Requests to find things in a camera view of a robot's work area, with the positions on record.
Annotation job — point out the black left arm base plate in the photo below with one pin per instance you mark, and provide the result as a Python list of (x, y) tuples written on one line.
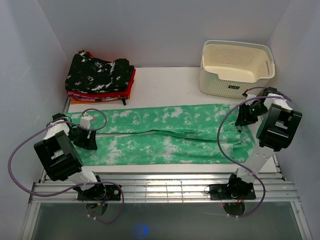
[(111, 193)]

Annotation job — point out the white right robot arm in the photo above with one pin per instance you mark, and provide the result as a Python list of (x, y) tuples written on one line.
[(276, 132)]

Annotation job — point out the cream perforated plastic basket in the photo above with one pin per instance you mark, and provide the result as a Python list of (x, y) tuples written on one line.
[(228, 68)]

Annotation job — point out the pink patterned folded trousers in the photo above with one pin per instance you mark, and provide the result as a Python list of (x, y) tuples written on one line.
[(75, 94)]

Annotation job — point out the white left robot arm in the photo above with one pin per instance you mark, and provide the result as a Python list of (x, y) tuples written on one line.
[(60, 159)]

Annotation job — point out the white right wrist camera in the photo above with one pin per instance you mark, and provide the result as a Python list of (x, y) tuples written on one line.
[(250, 98)]

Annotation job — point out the green tie-dye trousers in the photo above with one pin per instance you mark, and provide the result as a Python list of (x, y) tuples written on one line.
[(186, 134)]

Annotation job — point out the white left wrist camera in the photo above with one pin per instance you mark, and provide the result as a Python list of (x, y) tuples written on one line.
[(86, 121)]

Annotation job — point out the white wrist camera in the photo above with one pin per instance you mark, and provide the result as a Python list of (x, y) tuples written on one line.
[(86, 121), (250, 98)]

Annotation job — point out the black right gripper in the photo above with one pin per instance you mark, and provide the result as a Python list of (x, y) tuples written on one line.
[(243, 118)]

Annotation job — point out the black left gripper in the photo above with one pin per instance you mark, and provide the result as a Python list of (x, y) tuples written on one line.
[(88, 143)]

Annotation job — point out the orange folded trousers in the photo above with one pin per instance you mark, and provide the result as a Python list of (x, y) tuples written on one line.
[(122, 99)]

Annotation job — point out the red folded trousers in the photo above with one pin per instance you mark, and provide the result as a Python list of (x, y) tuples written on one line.
[(126, 87)]

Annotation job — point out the black white patterned folded trousers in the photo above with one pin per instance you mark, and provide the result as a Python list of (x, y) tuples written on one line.
[(97, 72)]

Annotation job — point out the aluminium rail frame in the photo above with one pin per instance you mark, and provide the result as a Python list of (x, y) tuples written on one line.
[(170, 202)]

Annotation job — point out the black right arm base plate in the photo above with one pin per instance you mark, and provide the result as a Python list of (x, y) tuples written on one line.
[(220, 192)]

